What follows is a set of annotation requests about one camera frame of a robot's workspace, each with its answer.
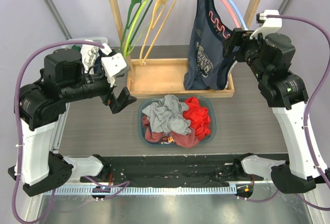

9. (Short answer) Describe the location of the navy tank top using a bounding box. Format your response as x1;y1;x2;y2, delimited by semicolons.
183;0;238;91

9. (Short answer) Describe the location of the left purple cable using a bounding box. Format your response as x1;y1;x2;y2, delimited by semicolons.
11;40;109;222

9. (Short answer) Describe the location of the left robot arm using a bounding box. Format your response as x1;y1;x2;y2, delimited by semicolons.
8;49;132;197

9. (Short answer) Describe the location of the wooden clothes rack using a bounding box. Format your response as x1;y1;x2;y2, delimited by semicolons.
109;0;260;99

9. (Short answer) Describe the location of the teal plastic tub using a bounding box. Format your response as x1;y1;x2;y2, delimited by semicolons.
137;95;217;147

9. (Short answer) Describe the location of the white plastic basket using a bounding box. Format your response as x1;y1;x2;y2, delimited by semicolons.
66;37;108;49

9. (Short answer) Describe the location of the grey tank top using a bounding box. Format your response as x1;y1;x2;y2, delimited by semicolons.
142;94;191;135

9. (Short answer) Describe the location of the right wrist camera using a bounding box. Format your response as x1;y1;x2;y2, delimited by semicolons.
250;10;282;40

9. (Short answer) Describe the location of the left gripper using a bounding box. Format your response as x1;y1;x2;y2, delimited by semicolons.
61;69;137;113

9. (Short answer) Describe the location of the lime green hanger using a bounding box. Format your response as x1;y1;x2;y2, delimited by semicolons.
120;0;154;57

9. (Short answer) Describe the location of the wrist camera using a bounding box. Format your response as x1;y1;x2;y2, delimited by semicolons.
250;10;282;40
101;43;129;87

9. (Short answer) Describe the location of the pink hanger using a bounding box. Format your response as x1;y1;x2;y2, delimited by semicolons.
193;0;240;39

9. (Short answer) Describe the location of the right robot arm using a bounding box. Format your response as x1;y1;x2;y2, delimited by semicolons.
222;28;329;194

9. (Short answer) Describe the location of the green folded shirt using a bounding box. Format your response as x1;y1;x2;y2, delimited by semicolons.
71;44;82;51

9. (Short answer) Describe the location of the light blue hanger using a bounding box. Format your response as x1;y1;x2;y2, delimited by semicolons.
227;0;248;30

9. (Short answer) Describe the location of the maroon graphic tank top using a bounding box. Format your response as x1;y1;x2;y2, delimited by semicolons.
142;116;200;148

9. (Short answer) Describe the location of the yellow hanger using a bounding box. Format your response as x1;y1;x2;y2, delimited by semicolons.
139;0;178;66

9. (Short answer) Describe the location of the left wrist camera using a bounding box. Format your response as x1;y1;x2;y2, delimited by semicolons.
101;43;129;87

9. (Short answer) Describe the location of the green plastic hanger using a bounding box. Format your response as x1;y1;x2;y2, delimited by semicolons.
121;0;154;55

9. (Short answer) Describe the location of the white tank top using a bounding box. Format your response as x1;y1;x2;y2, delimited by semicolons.
226;60;238;87

